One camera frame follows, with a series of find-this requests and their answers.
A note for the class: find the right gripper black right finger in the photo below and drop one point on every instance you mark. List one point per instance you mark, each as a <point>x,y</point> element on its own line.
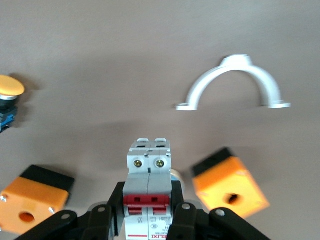
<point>190,222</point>

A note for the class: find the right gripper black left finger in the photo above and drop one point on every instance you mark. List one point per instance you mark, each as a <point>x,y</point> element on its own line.
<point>100,220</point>

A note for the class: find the white red circuit breaker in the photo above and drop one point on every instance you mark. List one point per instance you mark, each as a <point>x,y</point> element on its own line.
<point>147,180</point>

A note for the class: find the blue dome buzzer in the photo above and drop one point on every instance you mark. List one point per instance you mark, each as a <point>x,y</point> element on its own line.
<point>176,178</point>

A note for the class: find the orange black button box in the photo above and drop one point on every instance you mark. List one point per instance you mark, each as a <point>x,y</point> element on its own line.
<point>225,180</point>
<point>32,195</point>

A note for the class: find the small white pipe clamp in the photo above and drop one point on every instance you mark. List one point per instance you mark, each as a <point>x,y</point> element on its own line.
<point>268,82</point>

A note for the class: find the yellow mushroom push button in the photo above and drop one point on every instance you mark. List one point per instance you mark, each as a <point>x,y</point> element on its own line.
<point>8,86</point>

